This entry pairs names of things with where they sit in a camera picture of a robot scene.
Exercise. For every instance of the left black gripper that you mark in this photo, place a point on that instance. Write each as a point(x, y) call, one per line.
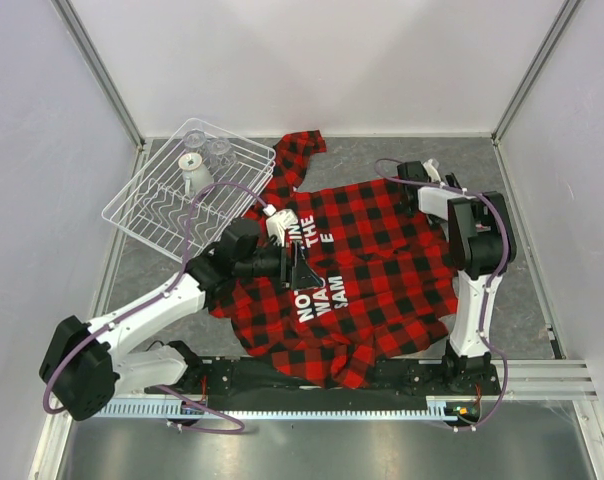
point(300, 276)

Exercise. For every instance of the red black plaid shirt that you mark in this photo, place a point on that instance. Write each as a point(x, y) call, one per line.
point(388, 277)

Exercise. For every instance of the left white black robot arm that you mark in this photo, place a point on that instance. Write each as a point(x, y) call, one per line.
point(88, 363)

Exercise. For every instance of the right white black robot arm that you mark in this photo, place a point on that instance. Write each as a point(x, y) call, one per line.
point(481, 244)

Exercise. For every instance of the white ceramic mug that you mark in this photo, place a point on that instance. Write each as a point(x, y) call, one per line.
point(195, 174)

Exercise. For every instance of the clear drinking glass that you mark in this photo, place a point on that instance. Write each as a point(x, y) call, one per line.
point(220, 152)
point(194, 141)

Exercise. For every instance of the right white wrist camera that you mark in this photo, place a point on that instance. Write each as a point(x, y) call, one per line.
point(431, 168)

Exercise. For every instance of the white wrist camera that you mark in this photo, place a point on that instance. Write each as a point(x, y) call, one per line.
point(278, 222)
point(431, 168)

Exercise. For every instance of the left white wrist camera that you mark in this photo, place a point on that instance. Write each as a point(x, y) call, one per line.
point(278, 222)

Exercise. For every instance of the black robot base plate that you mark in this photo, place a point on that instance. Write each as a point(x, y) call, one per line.
point(247, 383)

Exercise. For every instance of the white wire dish rack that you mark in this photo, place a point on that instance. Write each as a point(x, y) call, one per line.
point(153, 208)

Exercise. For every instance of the grey slotted cable duct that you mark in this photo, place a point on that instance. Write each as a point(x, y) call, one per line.
point(174, 409)

